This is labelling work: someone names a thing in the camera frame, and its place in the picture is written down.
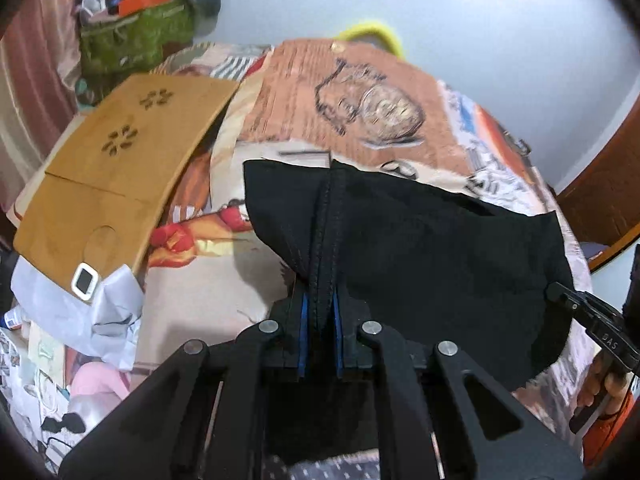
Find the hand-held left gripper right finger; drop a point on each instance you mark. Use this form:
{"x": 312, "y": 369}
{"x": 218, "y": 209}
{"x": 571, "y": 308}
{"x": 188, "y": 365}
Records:
{"x": 337, "y": 327}

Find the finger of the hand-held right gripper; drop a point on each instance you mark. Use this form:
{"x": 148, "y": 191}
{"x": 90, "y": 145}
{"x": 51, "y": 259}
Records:
{"x": 575, "y": 300}

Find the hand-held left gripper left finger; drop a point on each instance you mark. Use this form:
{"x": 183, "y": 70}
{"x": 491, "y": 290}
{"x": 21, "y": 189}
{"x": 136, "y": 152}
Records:
{"x": 303, "y": 322}

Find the black printed t-shirt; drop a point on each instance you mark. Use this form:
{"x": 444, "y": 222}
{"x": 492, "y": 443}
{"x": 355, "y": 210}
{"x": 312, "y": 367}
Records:
{"x": 425, "y": 260}

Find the person's right hand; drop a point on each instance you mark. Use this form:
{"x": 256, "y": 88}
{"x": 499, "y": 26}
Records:
{"x": 617, "y": 387}

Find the brown wooden door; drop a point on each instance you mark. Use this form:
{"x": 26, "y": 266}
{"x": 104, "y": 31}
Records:
{"x": 600, "y": 200}

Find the dark dotted cloth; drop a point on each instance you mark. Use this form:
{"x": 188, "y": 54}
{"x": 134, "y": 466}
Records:
{"x": 325, "y": 467}

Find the pink cloth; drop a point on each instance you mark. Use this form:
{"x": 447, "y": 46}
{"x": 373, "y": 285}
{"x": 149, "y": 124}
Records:
{"x": 100, "y": 380}

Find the small white device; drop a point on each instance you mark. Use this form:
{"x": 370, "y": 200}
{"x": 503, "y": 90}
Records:
{"x": 86, "y": 280}

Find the printed blanket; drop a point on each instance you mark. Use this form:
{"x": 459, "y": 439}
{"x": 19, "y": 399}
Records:
{"x": 390, "y": 110}

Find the white plastic bag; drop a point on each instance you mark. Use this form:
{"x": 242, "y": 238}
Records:
{"x": 75, "y": 320}

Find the bamboo lap desk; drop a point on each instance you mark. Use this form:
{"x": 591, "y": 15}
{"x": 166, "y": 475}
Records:
{"x": 100, "y": 185}

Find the pile of papers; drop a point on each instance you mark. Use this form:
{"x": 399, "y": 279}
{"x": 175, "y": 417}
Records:
{"x": 30, "y": 375}

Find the small white bottle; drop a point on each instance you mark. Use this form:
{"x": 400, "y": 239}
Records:
{"x": 14, "y": 318}

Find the yellow plush item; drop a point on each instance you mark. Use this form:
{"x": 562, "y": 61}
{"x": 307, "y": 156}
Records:
{"x": 370, "y": 27}

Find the green patterned bag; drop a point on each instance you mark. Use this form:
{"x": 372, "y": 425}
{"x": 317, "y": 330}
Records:
{"x": 135, "y": 40}

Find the orange box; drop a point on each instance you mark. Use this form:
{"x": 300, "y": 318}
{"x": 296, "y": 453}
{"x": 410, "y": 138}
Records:
{"x": 147, "y": 1}

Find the striped pink curtain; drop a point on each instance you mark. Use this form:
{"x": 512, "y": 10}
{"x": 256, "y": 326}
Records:
{"x": 30, "y": 85}

